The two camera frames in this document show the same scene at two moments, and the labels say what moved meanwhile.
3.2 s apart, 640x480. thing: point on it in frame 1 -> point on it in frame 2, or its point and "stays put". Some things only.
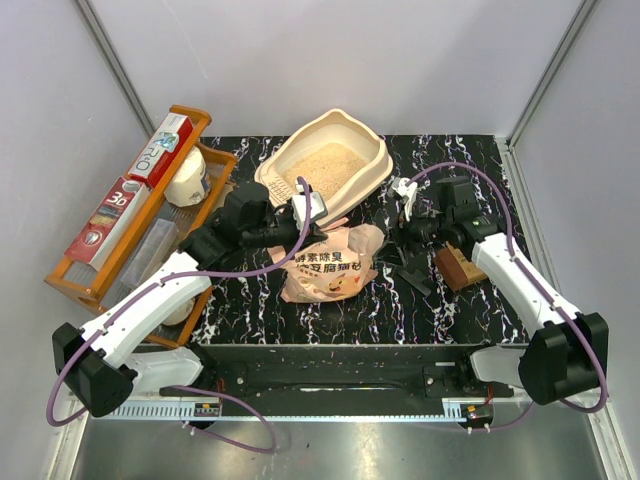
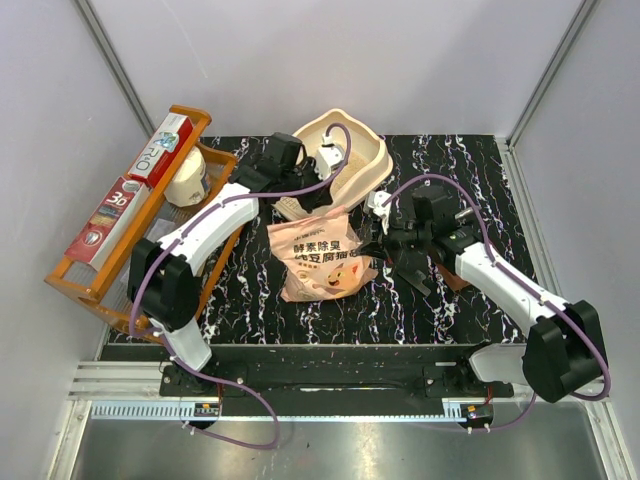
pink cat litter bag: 332,268 stays put
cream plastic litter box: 339,156 stays put
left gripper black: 314,235 -> 320,198
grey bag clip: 417,280 stays put
